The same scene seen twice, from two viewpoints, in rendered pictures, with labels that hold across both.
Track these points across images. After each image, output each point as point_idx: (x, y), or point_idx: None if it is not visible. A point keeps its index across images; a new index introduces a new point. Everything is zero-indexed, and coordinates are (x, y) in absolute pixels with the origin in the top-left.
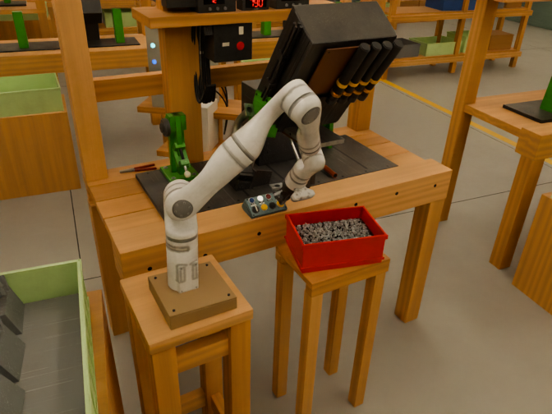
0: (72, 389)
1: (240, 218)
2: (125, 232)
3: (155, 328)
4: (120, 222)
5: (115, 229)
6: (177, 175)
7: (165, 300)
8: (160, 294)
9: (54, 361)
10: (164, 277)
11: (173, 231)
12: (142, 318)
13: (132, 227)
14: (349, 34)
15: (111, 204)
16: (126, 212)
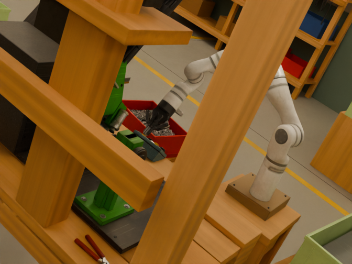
0: (348, 241)
1: (169, 164)
2: (236, 233)
3: (289, 213)
4: (217, 247)
5: (230, 248)
6: (118, 203)
7: (281, 200)
8: (278, 203)
9: (344, 254)
10: (263, 203)
11: (288, 156)
12: (288, 220)
13: (218, 236)
14: None
15: (194, 263)
16: (198, 246)
